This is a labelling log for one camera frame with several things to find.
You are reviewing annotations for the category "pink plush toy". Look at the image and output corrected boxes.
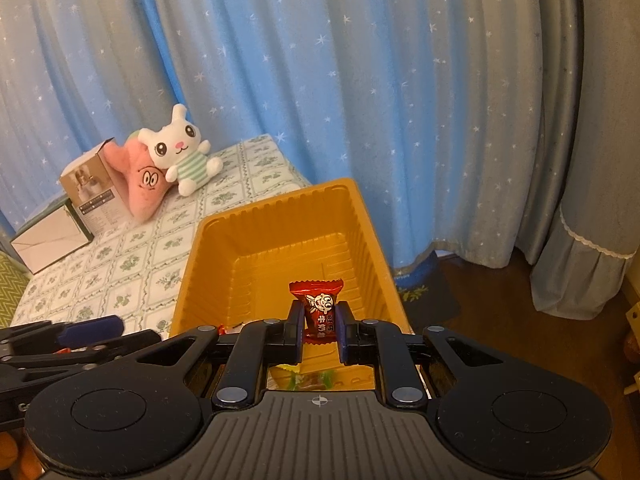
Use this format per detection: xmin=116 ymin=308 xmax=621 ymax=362
xmin=103 ymin=130 xmax=174 ymax=222

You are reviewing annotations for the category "white rabbit plush toy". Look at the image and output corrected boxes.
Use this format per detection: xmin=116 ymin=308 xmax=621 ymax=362
xmin=138 ymin=103 xmax=224 ymax=196

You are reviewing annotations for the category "white rectangular box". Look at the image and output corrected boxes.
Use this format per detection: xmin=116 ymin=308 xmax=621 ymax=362
xmin=10 ymin=197 xmax=94 ymax=276

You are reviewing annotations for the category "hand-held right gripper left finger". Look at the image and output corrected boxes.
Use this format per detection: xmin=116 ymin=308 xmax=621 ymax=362
xmin=125 ymin=301 xmax=306 ymax=409

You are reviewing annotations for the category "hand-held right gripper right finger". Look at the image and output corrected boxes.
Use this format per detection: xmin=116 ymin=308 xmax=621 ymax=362
xmin=336 ymin=302 xmax=506 ymax=409

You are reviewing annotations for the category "orange plastic tray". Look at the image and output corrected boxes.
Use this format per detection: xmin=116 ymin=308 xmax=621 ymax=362
xmin=168 ymin=177 xmax=415 ymax=393

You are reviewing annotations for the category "person's left hand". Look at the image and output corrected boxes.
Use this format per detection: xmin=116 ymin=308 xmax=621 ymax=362
xmin=0 ymin=432 xmax=43 ymax=480

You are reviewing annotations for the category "green chevron cushion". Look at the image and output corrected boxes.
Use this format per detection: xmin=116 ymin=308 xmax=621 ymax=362
xmin=0 ymin=252 xmax=28 ymax=331

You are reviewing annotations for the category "beige product box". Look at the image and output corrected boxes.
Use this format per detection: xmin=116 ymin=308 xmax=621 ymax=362
xmin=60 ymin=141 xmax=136 ymax=235

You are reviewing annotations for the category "blue star curtain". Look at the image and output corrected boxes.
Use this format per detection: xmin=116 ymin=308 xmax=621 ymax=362
xmin=0 ymin=0 xmax=566 ymax=281

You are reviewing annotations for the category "plain grey curtain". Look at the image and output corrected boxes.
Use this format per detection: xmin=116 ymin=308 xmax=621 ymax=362
xmin=515 ymin=0 xmax=588 ymax=266

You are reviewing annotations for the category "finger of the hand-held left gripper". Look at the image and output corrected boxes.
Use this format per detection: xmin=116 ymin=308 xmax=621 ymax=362
xmin=0 ymin=331 xmax=162 ymax=378
xmin=0 ymin=316 xmax=124 ymax=345

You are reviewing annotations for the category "lace trimmed grey curtain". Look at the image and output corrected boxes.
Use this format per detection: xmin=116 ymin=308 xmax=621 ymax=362
xmin=530 ymin=0 xmax=640 ymax=321

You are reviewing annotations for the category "floral tablecloth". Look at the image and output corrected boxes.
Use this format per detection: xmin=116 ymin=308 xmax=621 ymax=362
xmin=10 ymin=133 xmax=313 ymax=341

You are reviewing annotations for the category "dark floor mat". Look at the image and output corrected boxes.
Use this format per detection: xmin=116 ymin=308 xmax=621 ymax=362
xmin=397 ymin=252 xmax=461 ymax=331

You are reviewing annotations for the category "light wooden furniture piece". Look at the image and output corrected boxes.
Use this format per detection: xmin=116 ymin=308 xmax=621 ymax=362
xmin=622 ymin=302 xmax=640 ymax=396

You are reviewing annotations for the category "cartoon face red candy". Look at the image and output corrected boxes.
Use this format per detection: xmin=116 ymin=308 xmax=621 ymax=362
xmin=288 ymin=280 xmax=345 ymax=345

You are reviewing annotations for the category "green candy packet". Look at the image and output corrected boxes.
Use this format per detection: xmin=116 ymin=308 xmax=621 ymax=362
xmin=297 ymin=369 xmax=338 ymax=391

